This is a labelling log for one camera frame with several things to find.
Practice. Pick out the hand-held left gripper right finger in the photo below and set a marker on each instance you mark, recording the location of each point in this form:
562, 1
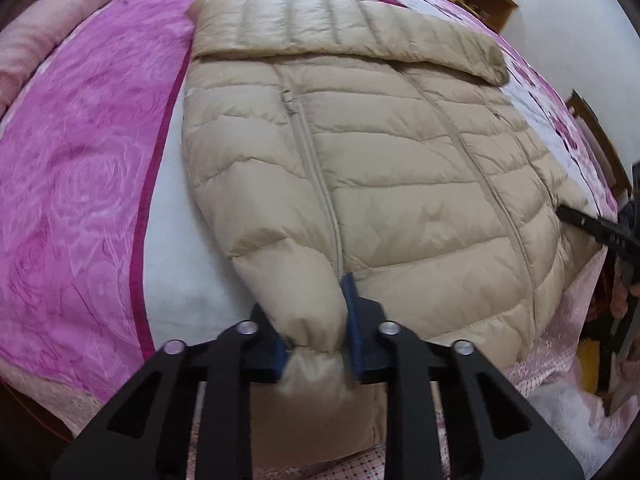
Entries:
352, 330

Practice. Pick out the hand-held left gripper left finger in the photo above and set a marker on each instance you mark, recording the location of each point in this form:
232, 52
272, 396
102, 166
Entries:
277, 355

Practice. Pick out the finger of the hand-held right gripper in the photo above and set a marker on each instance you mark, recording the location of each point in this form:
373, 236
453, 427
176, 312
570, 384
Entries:
590, 225

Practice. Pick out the beige puffer jacket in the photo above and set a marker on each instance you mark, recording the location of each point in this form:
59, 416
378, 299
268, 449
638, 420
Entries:
400, 160

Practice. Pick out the person's right hand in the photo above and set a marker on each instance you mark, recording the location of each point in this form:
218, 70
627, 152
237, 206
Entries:
626, 302

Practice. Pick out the white fluffy blanket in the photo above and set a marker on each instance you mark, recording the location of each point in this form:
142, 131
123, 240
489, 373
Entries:
565, 420

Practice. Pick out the pink floral bedspread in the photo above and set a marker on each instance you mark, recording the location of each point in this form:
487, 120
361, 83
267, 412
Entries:
75, 185

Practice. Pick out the pink rolled quilt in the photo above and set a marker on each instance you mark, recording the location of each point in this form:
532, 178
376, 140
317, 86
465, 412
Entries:
50, 25

